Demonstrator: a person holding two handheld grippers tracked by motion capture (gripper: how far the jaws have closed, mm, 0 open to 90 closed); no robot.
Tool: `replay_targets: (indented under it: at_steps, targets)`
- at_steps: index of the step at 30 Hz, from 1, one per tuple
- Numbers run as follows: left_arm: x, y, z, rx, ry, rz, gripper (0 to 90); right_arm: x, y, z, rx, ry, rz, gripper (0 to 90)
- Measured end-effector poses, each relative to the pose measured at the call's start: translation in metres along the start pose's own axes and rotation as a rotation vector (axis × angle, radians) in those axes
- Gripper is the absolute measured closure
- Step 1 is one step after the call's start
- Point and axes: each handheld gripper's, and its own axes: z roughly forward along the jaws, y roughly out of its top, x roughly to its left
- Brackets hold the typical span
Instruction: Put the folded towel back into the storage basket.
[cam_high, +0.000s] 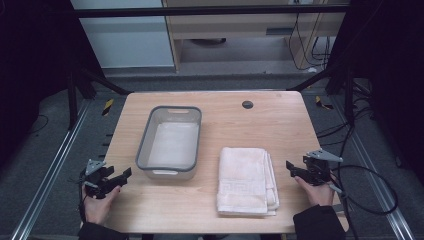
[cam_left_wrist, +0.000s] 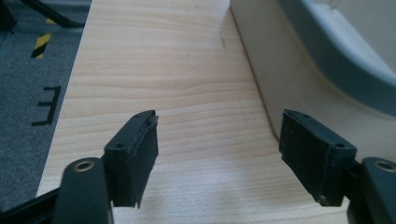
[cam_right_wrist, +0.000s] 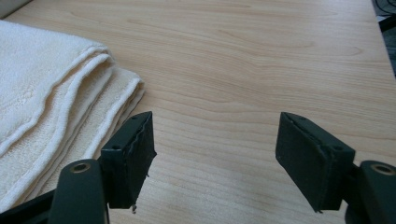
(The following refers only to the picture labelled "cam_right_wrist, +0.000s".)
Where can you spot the cream towel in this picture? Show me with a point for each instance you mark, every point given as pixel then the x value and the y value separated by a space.
pixel 46 102

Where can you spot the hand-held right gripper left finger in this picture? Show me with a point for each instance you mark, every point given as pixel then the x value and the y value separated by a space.
pixel 129 161

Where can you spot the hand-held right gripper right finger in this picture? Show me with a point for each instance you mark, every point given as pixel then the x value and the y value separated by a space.
pixel 311 158

